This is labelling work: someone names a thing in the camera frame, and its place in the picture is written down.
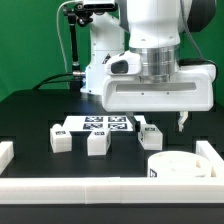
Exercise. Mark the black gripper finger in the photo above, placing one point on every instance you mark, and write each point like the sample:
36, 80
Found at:
182, 118
135, 124

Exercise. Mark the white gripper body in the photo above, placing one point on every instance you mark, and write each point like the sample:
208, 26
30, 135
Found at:
190, 89

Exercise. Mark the white round stool seat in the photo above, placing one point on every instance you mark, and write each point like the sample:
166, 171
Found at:
178, 164

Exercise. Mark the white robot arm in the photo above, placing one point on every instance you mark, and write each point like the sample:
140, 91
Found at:
150, 77

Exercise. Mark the white marker tag sheet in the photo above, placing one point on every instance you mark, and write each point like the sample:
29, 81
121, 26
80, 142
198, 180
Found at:
88, 123

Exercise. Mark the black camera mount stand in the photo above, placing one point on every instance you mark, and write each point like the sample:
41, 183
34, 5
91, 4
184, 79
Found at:
76, 16

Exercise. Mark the white U-shaped fence wall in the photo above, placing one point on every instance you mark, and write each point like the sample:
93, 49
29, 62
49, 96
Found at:
113, 190

